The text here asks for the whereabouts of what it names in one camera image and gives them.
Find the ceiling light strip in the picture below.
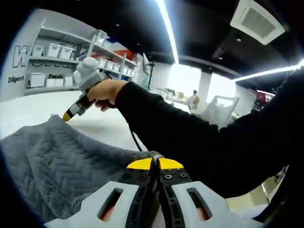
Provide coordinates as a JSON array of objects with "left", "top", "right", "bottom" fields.
[
  {"left": 235, "top": 59, "right": 304, "bottom": 83},
  {"left": 155, "top": 0, "right": 180, "bottom": 65}
]

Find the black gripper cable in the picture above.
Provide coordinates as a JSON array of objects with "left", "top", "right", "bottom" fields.
[{"left": 127, "top": 120, "right": 149, "bottom": 152}]

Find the person's right hand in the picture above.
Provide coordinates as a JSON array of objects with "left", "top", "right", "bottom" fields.
[{"left": 86, "top": 79, "right": 126, "bottom": 113}]

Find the black tripod stand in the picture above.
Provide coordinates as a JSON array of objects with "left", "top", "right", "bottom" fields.
[{"left": 142, "top": 53, "right": 156, "bottom": 90}]

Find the grey metal shelf rack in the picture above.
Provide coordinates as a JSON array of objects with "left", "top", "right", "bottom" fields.
[{"left": 25, "top": 20, "right": 140, "bottom": 92}]

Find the grey towel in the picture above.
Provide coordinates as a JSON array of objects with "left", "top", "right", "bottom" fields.
[{"left": 0, "top": 114, "right": 166, "bottom": 223}]

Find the ceiling air vent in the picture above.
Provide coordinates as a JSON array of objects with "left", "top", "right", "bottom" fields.
[{"left": 229, "top": 0, "right": 285, "bottom": 45}]

